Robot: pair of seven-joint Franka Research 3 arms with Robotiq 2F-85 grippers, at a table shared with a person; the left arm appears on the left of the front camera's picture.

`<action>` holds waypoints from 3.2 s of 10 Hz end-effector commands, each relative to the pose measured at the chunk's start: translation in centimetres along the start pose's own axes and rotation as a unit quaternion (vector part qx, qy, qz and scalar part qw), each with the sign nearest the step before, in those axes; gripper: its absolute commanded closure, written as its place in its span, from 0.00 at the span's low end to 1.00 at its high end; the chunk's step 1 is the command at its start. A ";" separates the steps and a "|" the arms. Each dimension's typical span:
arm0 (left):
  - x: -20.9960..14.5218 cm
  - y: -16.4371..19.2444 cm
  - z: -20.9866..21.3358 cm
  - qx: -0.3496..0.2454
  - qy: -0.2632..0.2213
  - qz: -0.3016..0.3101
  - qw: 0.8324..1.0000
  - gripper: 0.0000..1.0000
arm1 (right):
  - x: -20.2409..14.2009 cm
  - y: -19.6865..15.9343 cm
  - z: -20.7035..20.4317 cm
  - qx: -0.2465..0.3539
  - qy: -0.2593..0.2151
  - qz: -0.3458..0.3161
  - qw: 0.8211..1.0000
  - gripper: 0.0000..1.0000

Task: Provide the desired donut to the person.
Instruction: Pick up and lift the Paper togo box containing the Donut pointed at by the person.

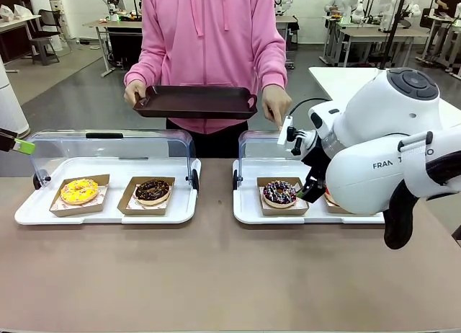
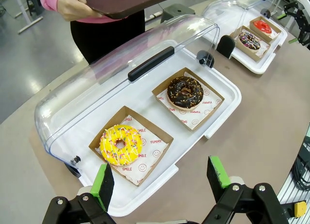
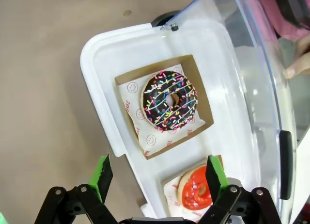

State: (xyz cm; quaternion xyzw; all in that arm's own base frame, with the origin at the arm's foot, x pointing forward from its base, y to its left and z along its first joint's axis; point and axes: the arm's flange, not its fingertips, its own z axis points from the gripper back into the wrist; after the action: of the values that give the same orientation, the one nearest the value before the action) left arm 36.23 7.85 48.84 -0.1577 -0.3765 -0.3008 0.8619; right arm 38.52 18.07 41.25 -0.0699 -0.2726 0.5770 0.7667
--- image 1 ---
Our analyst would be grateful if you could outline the dark brown serving tray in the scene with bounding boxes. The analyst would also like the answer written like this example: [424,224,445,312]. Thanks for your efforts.
[132,85,259,120]

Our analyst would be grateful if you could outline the wooden top background table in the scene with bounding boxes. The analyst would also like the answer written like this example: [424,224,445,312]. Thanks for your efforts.
[82,18,144,78]

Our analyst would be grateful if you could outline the white display case base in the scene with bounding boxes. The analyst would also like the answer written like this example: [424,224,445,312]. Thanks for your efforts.
[232,156,387,226]
[14,156,202,226]

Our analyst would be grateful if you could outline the white side table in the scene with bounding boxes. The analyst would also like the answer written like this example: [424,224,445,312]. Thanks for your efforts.
[308,66,461,112]

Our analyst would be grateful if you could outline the yellow frosted donut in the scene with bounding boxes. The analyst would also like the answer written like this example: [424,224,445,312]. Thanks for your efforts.
[48,173,111,218]

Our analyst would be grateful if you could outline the person's right hand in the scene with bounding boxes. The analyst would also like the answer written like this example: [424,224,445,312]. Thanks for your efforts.
[124,79,149,112]

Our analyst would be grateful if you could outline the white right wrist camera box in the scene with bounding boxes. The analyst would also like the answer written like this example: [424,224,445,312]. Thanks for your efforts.
[277,114,294,148]

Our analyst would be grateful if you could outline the grey frame background table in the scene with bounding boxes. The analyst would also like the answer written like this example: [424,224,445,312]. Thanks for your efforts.
[337,25,431,68]

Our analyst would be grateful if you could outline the person's left hand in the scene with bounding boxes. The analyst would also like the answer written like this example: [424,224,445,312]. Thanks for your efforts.
[261,84,293,130]

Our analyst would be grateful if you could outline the thin black camera cable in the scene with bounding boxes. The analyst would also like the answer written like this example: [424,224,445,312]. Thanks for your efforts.
[287,97,331,118]

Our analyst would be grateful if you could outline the white cylindrical appliance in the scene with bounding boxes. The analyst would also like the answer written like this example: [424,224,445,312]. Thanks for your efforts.
[0,53,30,140]

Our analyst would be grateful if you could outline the clear display cover black handle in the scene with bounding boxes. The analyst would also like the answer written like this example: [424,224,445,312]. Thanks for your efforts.
[27,128,198,190]
[237,129,315,190]

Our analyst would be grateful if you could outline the chocolate frosted donut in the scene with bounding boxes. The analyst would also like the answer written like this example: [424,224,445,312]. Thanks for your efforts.
[117,176,176,216]

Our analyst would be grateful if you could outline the dark donut white drizzle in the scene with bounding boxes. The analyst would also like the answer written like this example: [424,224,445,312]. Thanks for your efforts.
[262,179,297,209]

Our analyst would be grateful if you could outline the person's left forearm pink sleeve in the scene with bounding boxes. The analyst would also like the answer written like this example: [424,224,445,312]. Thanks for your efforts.
[259,48,289,93]

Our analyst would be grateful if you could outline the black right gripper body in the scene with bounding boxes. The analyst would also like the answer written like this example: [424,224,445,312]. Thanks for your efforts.
[300,133,331,190]

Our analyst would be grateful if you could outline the black cable sleeve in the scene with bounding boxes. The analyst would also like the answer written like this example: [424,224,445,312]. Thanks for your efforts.
[382,156,461,251]

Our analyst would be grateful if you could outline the person in pink hoodie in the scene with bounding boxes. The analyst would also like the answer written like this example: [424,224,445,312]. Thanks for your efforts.
[124,0,289,135]

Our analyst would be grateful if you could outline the yellow sprinkled donut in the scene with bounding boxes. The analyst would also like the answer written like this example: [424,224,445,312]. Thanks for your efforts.
[59,177,99,206]

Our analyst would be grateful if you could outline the black camera pole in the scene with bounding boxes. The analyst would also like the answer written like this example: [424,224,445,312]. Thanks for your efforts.
[377,0,412,71]

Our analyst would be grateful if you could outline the black office chair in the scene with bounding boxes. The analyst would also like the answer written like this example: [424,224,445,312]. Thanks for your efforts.
[27,9,73,66]

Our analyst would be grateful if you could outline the white velcro strap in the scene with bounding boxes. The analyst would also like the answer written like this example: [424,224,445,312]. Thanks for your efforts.
[397,130,435,201]

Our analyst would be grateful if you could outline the red frosted donut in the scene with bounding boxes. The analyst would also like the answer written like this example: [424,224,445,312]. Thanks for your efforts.
[322,191,353,216]

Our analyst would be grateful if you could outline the person's right forearm pink sleeve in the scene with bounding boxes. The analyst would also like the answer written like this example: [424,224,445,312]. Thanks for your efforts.
[124,46,170,86]

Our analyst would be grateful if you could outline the black trousers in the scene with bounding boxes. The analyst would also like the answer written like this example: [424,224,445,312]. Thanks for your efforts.
[166,118,250,159]

